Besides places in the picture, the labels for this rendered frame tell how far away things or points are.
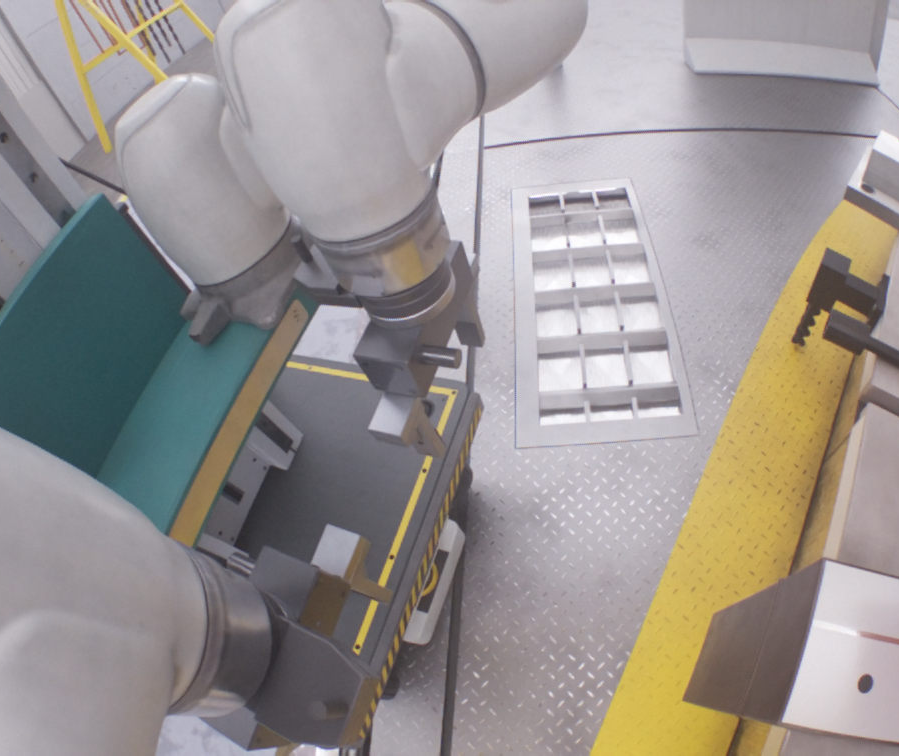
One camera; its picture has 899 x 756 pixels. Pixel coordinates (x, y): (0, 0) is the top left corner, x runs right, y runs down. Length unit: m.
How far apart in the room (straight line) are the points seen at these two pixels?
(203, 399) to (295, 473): 0.43
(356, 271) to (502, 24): 0.18
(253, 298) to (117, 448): 0.25
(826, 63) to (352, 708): 3.30
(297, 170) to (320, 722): 0.28
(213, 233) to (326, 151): 0.30
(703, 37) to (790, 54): 0.53
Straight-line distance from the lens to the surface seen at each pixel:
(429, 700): 1.12
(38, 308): 0.59
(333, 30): 0.25
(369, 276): 0.33
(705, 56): 2.94
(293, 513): 0.93
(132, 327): 0.65
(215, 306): 0.61
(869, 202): 1.47
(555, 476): 1.16
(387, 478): 0.87
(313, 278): 0.40
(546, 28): 0.36
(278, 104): 0.26
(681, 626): 1.10
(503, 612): 1.09
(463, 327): 0.51
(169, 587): 0.20
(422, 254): 0.32
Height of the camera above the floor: 1.08
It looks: 54 degrees down
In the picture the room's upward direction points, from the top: 24 degrees counter-clockwise
